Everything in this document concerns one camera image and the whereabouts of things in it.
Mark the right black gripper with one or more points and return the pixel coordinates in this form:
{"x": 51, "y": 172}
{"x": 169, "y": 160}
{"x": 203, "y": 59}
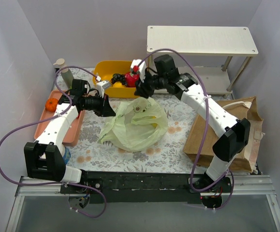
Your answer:
{"x": 147, "y": 83}

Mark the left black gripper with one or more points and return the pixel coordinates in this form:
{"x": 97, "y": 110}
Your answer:
{"x": 102, "y": 104}

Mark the orange pumpkin toy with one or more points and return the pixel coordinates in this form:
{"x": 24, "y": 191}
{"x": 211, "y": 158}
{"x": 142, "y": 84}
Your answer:
{"x": 51, "y": 104}

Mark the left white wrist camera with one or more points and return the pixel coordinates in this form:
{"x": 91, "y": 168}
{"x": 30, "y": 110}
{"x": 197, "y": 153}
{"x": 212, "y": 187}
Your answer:
{"x": 102, "y": 85}

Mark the yellow plastic basket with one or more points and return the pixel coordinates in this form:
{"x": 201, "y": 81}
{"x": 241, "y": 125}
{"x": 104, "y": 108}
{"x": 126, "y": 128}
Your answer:
{"x": 106, "y": 69}

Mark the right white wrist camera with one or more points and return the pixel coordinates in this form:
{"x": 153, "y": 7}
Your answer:
{"x": 138, "y": 66}

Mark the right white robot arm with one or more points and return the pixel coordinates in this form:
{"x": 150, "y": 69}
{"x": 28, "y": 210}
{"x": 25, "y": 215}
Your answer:
{"x": 232, "y": 133}

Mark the pink plastic tray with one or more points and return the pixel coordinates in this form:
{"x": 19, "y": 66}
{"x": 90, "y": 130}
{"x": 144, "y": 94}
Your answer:
{"x": 43, "y": 120}

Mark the grey pump soap bottle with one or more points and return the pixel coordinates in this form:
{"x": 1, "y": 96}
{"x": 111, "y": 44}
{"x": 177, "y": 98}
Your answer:
{"x": 66, "y": 73}

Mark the white two-tier shelf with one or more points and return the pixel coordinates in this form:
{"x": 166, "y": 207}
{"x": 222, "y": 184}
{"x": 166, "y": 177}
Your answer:
{"x": 206, "y": 41}

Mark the brown jute tote bag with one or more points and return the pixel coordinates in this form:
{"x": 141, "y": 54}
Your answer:
{"x": 246, "y": 160}

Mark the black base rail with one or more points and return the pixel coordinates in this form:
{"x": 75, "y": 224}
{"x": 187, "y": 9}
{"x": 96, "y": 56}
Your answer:
{"x": 124, "y": 187}

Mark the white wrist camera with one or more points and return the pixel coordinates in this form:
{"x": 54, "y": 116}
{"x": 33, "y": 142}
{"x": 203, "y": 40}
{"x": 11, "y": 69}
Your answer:
{"x": 138, "y": 66}
{"x": 102, "y": 85}

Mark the white blue tape roll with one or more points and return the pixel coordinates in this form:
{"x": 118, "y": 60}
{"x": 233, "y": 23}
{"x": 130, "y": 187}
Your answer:
{"x": 67, "y": 155}

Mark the black grape bunch toy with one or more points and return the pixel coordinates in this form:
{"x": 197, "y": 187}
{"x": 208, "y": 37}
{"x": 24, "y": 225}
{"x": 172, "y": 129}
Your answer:
{"x": 119, "y": 78}

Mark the yellow fruit toy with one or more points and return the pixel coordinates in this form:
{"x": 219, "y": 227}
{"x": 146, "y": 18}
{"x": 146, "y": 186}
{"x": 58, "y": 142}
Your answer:
{"x": 153, "y": 121}

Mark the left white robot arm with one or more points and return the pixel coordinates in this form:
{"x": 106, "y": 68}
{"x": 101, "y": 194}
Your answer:
{"x": 46, "y": 157}

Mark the red dragon fruit toy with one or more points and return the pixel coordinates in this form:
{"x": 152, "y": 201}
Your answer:
{"x": 131, "y": 79}

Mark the green plastic grocery bag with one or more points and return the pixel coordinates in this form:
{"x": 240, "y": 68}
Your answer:
{"x": 130, "y": 130}

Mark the floral table mat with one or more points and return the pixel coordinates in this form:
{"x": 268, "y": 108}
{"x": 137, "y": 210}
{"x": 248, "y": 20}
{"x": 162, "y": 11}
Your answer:
{"x": 165, "y": 156}

